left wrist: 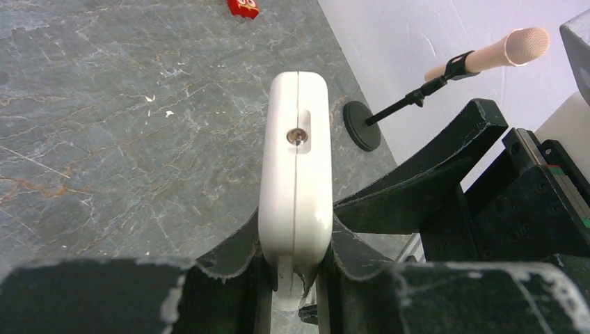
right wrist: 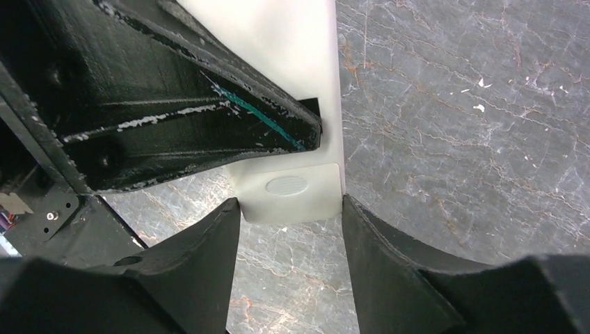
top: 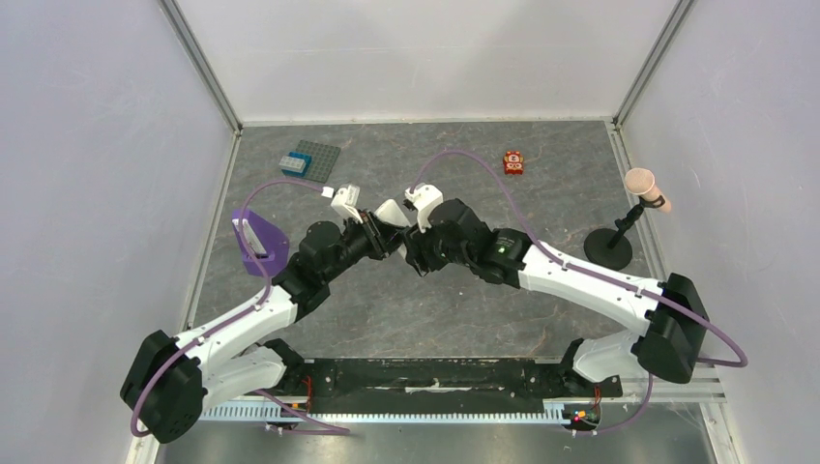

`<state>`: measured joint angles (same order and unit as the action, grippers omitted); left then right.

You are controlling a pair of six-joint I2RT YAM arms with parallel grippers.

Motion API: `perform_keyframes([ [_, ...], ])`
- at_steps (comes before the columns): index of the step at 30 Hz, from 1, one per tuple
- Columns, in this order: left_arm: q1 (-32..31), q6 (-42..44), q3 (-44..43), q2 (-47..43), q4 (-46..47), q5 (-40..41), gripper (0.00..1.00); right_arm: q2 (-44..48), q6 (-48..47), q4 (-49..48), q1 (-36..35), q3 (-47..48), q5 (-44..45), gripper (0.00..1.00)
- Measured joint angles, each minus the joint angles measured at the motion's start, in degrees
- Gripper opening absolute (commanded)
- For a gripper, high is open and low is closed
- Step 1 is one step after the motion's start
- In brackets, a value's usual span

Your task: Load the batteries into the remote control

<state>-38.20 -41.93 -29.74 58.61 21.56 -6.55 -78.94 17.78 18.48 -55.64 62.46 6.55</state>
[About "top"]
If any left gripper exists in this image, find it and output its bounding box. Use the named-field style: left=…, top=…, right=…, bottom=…
left=323, top=210, right=405, bottom=284

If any white remote control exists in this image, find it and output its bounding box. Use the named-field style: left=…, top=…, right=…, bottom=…
left=374, top=199, right=411, bottom=257

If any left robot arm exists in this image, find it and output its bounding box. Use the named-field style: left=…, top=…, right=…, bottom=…
left=120, top=201, right=411, bottom=444

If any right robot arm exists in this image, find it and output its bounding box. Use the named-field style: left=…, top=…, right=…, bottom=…
left=404, top=198, right=707, bottom=394

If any grey lego baseplate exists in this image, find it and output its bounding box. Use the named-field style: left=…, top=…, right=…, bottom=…
left=289, top=140, right=341, bottom=183

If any blue lego brick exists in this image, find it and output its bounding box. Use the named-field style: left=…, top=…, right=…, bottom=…
left=278, top=152, right=312, bottom=178

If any purple stand with white device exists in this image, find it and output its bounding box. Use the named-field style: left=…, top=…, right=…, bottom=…
left=231, top=209, right=290, bottom=277

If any red toy block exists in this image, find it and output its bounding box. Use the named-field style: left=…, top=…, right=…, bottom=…
left=503, top=151, right=524, bottom=175

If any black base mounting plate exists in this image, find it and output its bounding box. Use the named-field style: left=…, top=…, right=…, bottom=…
left=264, top=338, right=623, bottom=415

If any pink microphone on black stand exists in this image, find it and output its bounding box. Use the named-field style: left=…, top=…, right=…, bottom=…
left=583, top=168, right=672, bottom=271

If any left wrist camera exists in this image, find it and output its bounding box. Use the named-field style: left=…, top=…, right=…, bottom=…
left=321, top=184, right=363, bottom=223

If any white slotted cable duct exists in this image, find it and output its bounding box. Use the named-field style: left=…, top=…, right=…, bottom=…
left=200, top=399, right=571, bottom=425

